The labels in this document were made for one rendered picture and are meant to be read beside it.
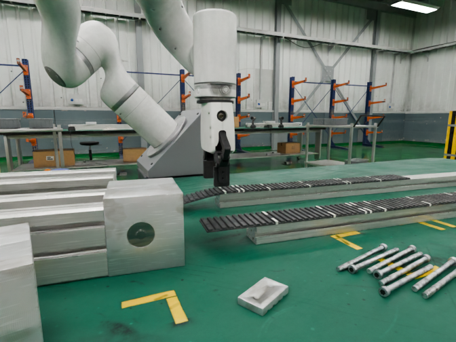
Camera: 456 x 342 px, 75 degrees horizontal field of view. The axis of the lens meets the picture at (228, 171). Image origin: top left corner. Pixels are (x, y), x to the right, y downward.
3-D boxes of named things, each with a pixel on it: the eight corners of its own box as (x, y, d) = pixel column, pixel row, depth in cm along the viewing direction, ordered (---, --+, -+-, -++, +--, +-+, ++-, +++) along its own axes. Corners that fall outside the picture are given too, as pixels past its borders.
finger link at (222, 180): (233, 153, 55) (233, 188, 56) (228, 152, 58) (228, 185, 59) (217, 154, 54) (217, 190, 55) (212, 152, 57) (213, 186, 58)
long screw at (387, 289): (387, 298, 30) (387, 290, 30) (377, 294, 31) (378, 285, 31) (434, 272, 36) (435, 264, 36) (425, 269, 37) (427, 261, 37)
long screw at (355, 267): (354, 275, 35) (355, 267, 35) (347, 271, 36) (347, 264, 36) (400, 254, 41) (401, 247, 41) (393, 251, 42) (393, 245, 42)
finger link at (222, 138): (231, 131, 53) (230, 162, 54) (219, 125, 60) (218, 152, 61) (225, 131, 52) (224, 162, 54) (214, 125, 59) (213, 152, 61)
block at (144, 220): (172, 231, 49) (170, 174, 47) (184, 265, 37) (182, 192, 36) (114, 237, 46) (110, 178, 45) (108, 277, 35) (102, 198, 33)
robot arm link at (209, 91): (243, 83, 56) (243, 100, 56) (228, 87, 64) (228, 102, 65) (199, 81, 53) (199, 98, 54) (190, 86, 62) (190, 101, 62)
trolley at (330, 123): (302, 177, 493) (305, 115, 476) (326, 174, 519) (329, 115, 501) (354, 190, 404) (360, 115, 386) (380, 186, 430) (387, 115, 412)
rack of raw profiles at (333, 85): (304, 152, 857) (307, 72, 819) (286, 149, 939) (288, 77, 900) (385, 147, 987) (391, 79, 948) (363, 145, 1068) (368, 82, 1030)
